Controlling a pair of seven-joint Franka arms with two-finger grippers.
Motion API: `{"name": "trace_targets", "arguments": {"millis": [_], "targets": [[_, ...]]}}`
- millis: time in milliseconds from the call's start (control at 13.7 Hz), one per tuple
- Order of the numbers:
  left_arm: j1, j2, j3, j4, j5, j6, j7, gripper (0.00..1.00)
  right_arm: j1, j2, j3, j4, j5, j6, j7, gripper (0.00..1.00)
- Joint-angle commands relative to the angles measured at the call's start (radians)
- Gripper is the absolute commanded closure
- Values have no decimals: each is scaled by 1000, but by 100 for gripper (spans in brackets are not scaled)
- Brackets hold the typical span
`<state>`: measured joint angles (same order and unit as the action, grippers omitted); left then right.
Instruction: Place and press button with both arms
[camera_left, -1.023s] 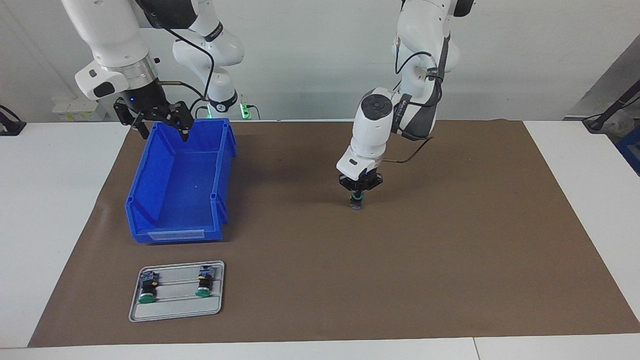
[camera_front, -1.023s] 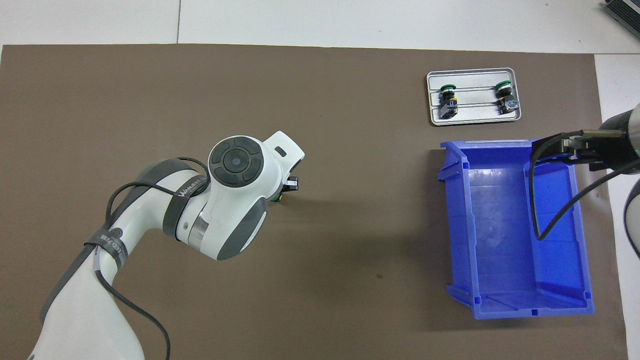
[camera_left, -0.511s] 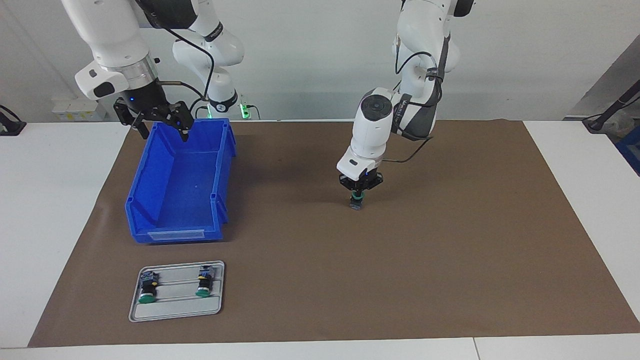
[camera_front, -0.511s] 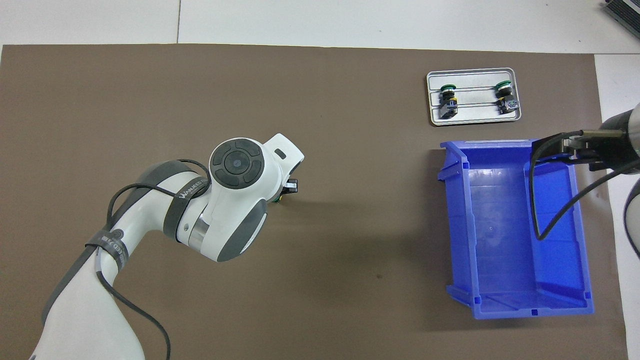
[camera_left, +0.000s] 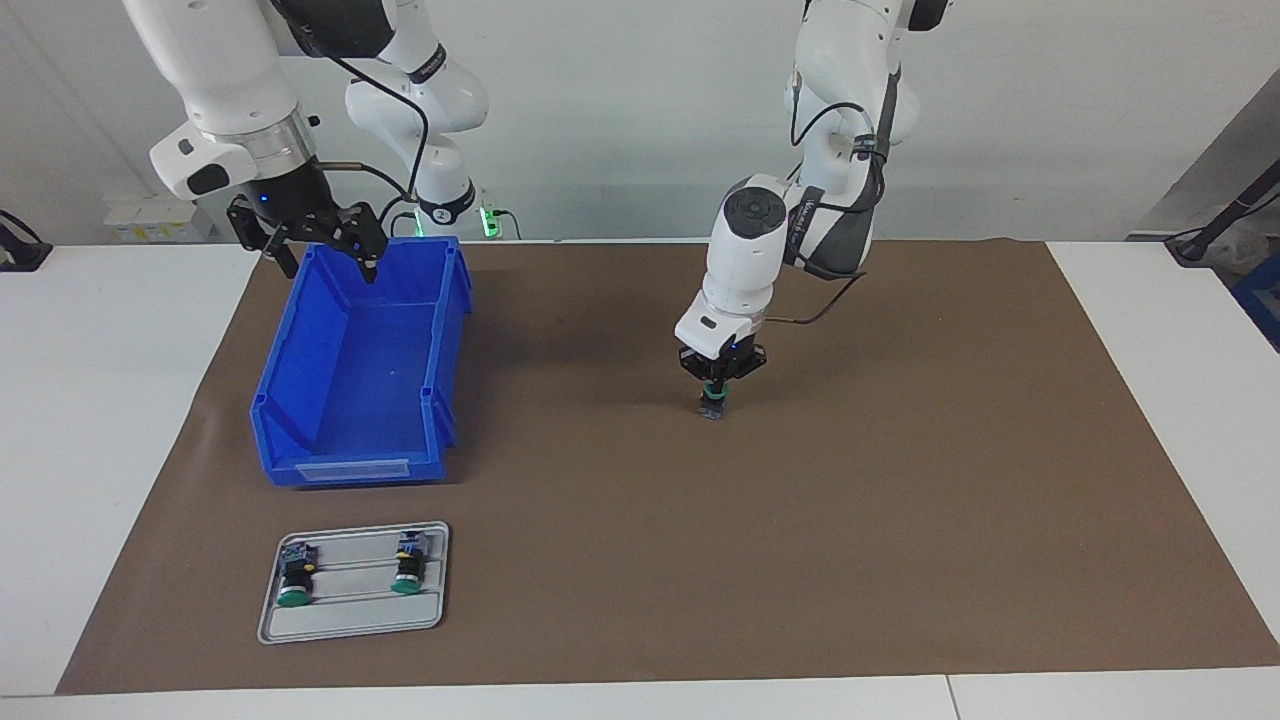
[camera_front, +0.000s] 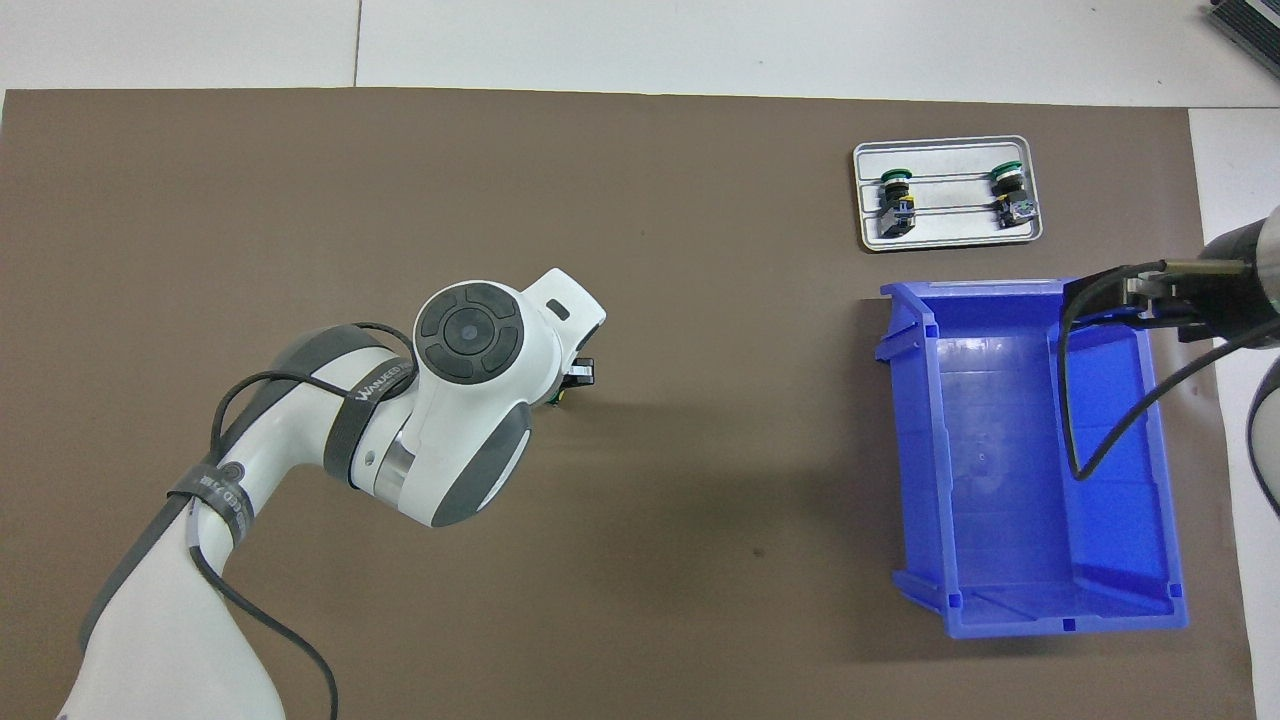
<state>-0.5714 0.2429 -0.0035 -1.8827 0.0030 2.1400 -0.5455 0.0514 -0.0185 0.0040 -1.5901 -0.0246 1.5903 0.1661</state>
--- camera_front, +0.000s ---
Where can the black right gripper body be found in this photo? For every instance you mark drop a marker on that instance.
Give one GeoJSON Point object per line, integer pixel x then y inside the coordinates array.
{"type": "Point", "coordinates": [1235, 295]}

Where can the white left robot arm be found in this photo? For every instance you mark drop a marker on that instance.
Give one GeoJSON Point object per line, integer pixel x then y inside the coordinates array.
{"type": "Point", "coordinates": [470, 400]}

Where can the brown table mat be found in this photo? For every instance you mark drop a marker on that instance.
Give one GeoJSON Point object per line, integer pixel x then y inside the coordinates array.
{"type": "Point", "coordinates": [700, 550]}

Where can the blue plastic storage bin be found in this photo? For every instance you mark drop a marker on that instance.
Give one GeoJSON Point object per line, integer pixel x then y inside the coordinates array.
{"type": "Point", "coordinates": [1000, 480]}

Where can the grey metal tray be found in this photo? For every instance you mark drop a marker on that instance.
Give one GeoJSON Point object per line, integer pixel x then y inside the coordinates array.
{"type": "Point", "coordinates": [950, 228]}

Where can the grey ribbed device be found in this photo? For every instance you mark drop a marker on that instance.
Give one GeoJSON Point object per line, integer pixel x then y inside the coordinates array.
{"type": "Point", "coordinates": [1250, 30]}

